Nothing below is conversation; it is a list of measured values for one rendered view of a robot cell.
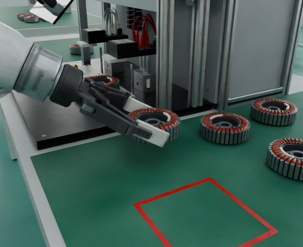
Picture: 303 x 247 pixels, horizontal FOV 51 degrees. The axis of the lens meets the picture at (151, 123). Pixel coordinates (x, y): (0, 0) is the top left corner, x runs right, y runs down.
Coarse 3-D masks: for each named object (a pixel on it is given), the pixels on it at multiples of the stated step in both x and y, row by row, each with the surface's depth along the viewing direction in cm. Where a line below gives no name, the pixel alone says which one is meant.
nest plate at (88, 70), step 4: (80, 68) 116; (84, 68) 116; (88, 68) 116; (92, 68) 116; (84, 72) 112; (88, 72) 112; (92, 72) 112; (96, 72) 112; (100, 72) 112; (84, 76) 107
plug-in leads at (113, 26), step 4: (108, 8) 112; (112, 8) 112; (104, 12) 112; (108, 12) 110; (112, 12) 110; (116, 12) 112; (112, 16) 113; (116, 16) 113; (104, 20) 113; (108, 20) 109; (112, 20) 113; (116, 20) 114; (104, 24) 113; (108, 24) 110; (112, 24) 113; (116, 24) 111; (120, 24) 115; (104, 28) 114; (108, 28) 110; (112, 28) 114; (116, 28) 112; (120, 28) 115; (108, 32) 110; (112, 32) 114; (116, 32) 112; (120, 32) 116
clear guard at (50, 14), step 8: (56, 0) 67; (64, 0) 63; (72, 0) 61; (32, 8) 79; (40, 8) 73; (48, 8) 68; (56, 8) 64; (64, 8) 61; (40, 16) 69; (48, 16) 65; (56, 16) 61
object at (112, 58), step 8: (112, 40) 92; (120, 40) 92; (128, 40) 92; (112, 48) 90; (120, 48) 87; (128, 48) 89; (136, 48) 90; (144, 48) 93; (152, 48) 93; (104, 56) 91; (112, 56) 91; (120, 56) 88; (128, 56) 89; (136, 56) 90; (144, 56) 95; (144, 64) 96
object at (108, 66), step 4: (104, 60) 119; (104, 64) 120; (108, 64) 116; (112, 64) 114; (116, 64) 115; (120, 64) 115; (104, 68) 120; (108, 68) 117; (112, 68) 114; (116, 68) 115; (120, 68) 116; (124, 68) 117; (112, 72) 115; (116, 72) 116
